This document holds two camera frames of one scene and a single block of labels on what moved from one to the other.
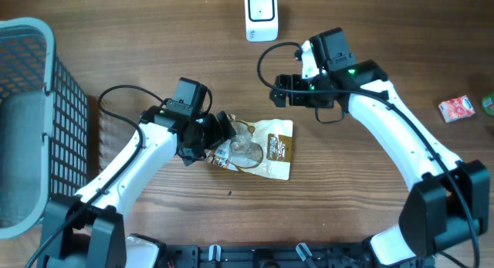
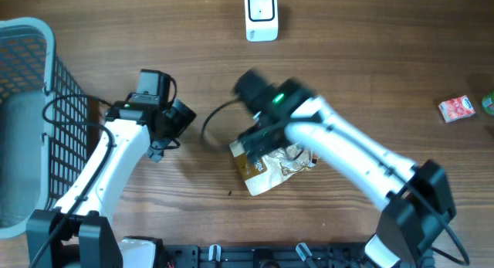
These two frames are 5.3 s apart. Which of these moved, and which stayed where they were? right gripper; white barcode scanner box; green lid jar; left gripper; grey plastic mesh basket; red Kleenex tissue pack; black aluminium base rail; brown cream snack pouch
Moved: left gripper; right gripper; brown cream snack pouch
Stayed: red Kleenex tissue pack; black aluminium base rail; green lid jar; white barcode scanner box; grey plastic mesh basket
